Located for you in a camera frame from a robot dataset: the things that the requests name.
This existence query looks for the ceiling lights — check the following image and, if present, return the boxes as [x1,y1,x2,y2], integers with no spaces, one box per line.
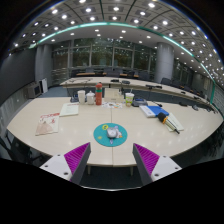
[13,0,224,78]

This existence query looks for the blue and white book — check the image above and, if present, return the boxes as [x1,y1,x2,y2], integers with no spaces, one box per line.
[139,105,170,119]

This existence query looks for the paper cup with green print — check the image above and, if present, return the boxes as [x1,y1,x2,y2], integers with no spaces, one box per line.
[124,92,135,108]

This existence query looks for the white leaning board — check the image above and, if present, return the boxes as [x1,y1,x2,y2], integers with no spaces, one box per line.
[39,78,49,94]

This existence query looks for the dark office chairs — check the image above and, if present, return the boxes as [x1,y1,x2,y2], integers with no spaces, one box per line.
[69,68,214,111]

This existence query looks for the colourful printed flyer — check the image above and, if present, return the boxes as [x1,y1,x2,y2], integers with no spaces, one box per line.
[101,101,124,110]

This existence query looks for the white paper document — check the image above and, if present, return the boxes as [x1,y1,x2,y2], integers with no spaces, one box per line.
[59,102,80,118]

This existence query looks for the red bottle with green band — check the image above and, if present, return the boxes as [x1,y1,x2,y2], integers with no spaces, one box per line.
[95,82,104,106]

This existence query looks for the silver computer mouse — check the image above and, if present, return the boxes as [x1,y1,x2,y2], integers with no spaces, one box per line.
[105,127,118,139]

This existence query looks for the black tool with orange ring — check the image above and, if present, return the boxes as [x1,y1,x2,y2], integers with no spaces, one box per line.
[157,112,181,135]

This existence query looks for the red and white leaflet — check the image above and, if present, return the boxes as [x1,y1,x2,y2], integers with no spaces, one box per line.
[35,112,61,136]

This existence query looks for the tall white cup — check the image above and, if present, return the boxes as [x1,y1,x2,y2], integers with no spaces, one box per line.
[77,89,86,105]

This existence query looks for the grey boxy appliance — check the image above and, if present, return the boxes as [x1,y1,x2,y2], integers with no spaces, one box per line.
[26,81,43,99]

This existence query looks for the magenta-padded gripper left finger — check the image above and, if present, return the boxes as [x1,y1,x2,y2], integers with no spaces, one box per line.
[39,142,92,186]

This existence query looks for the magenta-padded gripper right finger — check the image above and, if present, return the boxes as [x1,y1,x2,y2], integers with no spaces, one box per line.
[132,143,183,186]

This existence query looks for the dark grey bag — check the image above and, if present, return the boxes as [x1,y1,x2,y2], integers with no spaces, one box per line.
[131,97,149,108]

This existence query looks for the beige cardboard box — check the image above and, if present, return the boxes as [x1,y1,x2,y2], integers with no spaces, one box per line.
[103,88,125,104]

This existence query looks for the white lidded mug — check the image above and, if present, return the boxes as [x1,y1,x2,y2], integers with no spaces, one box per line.
[85,90,96,106]

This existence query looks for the white booklet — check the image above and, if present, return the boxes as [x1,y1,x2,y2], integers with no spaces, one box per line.
[164,112,185,133]

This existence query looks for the long curved conference desk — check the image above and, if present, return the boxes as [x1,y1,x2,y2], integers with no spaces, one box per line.
[59,76,218,113]

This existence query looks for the round teal cartoon mouse pad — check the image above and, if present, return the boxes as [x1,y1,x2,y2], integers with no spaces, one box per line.
[92,122,129,148]

